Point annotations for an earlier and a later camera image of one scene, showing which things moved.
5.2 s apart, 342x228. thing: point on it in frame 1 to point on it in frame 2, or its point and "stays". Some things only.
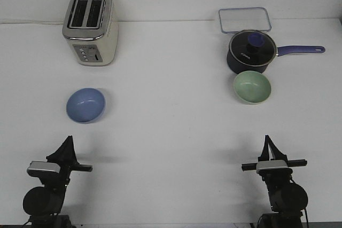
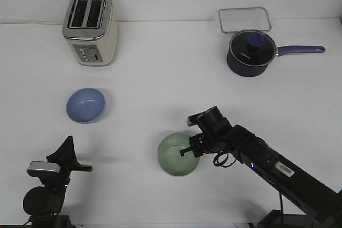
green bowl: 252,86 to 170,158
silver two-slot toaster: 90,28 stays
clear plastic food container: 233,20 stays
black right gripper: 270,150 to 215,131
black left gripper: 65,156 stays
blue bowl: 85,104 stays
